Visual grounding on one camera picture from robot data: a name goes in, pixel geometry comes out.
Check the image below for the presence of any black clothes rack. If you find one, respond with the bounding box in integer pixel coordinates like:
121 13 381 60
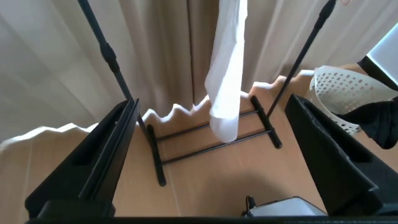
77 0 338 187

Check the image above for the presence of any white laundry basket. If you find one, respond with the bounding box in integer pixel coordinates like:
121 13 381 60
309 65 398 135

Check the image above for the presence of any white printed t-shirt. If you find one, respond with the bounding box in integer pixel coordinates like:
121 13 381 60
204 0 249 143

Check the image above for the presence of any black garment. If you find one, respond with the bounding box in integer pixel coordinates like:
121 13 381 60
335 96 398 150

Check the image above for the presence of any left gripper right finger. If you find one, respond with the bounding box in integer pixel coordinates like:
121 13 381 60
284 93 398 217

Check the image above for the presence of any beige curtain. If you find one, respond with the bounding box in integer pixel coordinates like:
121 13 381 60
0 0 398 146

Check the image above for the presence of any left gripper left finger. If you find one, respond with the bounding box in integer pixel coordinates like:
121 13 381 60
24 98 141 218

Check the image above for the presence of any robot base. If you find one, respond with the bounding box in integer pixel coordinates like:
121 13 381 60
241 195 329 218

